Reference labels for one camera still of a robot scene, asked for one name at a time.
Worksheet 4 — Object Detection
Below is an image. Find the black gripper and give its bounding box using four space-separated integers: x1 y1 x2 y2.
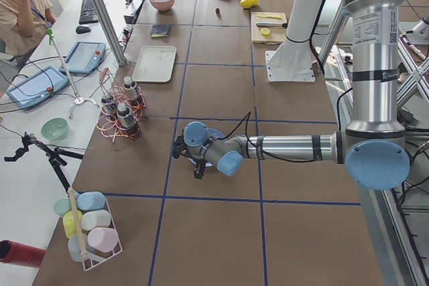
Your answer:
172 135 205 179

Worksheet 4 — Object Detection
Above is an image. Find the blue round plate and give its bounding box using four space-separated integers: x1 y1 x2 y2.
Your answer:
187 129 227 168

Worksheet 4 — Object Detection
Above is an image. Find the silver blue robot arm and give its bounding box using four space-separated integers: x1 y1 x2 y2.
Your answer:
172 0 410 190
399 15 428 40

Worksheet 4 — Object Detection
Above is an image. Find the tea bottle front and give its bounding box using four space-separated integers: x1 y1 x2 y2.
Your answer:
117 103 140 137

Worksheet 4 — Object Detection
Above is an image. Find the tea bottle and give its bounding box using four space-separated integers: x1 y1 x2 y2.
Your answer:
123 76 143 106
101 95 117 116
117 103 140 137

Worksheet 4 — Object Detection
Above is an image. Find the blue plastic cup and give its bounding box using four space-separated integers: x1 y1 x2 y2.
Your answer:
77 192 106 211

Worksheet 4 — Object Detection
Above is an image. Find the tea bottle back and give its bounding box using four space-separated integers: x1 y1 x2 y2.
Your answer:
123 76 143 106

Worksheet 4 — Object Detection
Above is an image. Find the tea bottle middle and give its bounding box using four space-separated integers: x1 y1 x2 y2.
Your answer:
101 95 117 116

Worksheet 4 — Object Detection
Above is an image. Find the white plastic cup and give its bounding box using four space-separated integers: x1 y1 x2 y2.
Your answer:
80 209 111 231

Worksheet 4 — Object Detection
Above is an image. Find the pink plastic cup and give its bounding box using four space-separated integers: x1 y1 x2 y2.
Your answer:
87 227 119 253

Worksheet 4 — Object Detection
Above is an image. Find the cream bear tray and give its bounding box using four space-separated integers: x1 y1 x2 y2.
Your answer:
131 46 177 83

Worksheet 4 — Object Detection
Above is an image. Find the yellow plastic cup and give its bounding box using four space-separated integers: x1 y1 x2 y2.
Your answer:
62 210 76 239

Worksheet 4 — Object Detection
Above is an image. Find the reach grabber stick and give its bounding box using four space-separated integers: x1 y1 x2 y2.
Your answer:
46 28 100 119

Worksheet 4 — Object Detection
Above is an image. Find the black small tripod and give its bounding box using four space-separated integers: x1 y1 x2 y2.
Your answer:
4 133 84 192

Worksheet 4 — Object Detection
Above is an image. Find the grey folded cloth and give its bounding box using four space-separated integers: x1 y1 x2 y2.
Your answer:
150 24 172 39

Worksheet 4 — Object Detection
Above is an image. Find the green bowl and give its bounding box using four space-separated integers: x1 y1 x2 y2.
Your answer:
41 118 69 141

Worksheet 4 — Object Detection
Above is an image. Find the half lemon slice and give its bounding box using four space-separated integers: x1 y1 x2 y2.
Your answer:
260 27 271 37

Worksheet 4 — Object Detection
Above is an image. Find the wooden cutting board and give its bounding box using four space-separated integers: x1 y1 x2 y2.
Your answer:
251 12 288 44

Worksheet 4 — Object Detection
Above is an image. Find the blue teach pendant far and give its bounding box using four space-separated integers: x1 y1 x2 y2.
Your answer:
65 42 106 75

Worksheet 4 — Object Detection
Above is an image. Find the blue teach pendant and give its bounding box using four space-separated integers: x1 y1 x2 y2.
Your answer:
65 42 106 75
6 66 69 109

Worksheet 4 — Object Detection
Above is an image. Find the yellow plastic knife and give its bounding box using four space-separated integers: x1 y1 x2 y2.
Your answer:
256 14 283 19

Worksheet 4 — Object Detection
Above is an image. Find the blue teach pendant near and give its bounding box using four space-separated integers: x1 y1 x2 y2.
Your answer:
6 66 69 109

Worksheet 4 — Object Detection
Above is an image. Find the black computer mouse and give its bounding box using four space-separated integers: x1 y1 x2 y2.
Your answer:
75 25 91 34

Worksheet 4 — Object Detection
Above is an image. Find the black keyboard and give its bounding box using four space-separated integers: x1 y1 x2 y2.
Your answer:
78 0 99 25

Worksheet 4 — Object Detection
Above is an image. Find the red cylinder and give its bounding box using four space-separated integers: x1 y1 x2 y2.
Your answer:
1 240 46 268

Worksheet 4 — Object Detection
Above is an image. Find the seated person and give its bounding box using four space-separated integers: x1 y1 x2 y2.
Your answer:
1 0 56 57

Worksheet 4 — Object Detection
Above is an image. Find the copper wire bottle rack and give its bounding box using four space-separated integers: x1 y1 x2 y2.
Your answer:
97 68 147 142

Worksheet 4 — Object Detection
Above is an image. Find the white wire cup basket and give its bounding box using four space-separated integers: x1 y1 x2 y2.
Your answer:
68 188 123 271

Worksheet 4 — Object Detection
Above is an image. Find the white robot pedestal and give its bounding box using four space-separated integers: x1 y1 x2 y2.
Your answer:
265 0 348 83

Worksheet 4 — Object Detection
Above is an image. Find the aluminium frame post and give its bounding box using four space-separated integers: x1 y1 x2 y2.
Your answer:
92 0 127 66

